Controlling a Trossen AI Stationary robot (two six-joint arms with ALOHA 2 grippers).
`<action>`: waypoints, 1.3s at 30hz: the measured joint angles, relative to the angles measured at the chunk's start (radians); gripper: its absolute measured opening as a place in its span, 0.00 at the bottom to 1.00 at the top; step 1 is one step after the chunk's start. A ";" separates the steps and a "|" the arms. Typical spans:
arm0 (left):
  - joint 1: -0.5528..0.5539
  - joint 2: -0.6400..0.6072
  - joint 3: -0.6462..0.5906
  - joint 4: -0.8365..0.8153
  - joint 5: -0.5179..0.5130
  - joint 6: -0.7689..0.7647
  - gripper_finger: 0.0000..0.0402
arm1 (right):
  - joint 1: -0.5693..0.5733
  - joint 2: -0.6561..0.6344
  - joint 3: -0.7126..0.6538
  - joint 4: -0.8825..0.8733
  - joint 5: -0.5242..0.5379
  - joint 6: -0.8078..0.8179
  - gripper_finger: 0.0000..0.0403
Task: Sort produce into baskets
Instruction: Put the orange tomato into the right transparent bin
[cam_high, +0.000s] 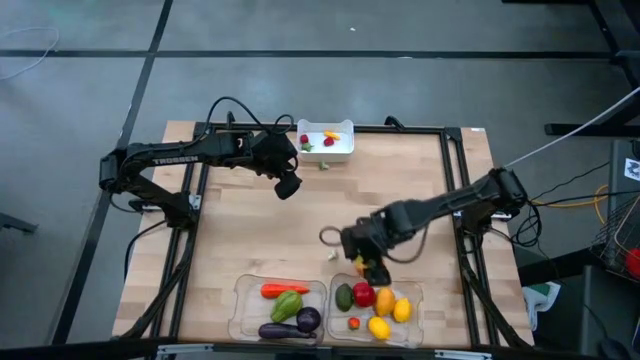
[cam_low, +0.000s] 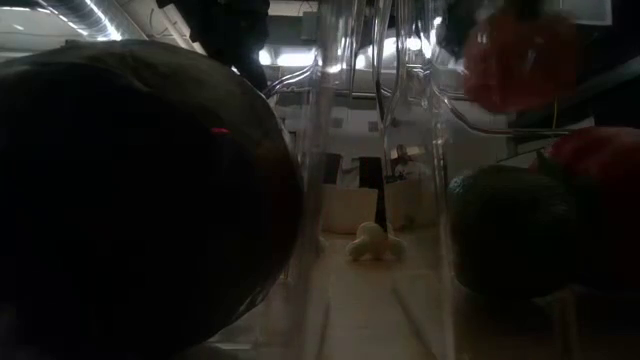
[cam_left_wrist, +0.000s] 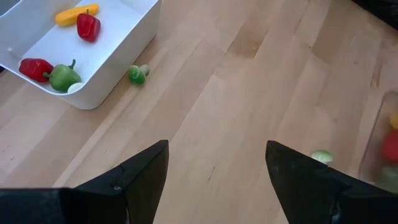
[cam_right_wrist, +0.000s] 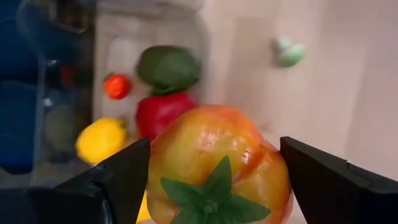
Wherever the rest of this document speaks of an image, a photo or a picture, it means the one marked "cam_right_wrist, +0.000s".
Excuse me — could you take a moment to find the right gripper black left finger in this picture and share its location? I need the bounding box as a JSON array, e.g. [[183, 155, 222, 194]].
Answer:
[[55, 138, 152, 224]]

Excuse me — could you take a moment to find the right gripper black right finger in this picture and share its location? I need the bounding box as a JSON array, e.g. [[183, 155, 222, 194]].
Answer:
[[279, 136, 371, 224]]

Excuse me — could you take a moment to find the yellow toy lemon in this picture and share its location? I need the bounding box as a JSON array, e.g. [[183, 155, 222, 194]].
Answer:
[[75, 117, 129, 166]]

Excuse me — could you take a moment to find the red toy apple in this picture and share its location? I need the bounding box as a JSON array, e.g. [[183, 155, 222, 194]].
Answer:
[[136, 91, 198, 142]]

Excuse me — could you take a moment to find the large orange toy tomato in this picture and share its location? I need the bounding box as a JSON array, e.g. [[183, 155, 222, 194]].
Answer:
[[146, 104, 295, 224]]

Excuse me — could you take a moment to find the small red toy tomato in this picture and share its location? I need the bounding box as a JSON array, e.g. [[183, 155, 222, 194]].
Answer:
[[103, 73, 132, 101]]

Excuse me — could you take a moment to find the dark green toy avocado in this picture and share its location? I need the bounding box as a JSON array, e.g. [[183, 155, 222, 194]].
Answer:
[[136, 45, 201, 96]]

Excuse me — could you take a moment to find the yellow toy fruit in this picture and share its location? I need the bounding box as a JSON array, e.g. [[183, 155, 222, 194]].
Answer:
[[136, 192, 153, 224]]

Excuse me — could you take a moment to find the clear plastic bin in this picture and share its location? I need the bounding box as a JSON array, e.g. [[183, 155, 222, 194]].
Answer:
[[17, 0, 208, 189]]

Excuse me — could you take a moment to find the green cap toy mushroom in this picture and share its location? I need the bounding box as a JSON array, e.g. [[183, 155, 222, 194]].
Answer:
[[274, 36, 307, 68]]

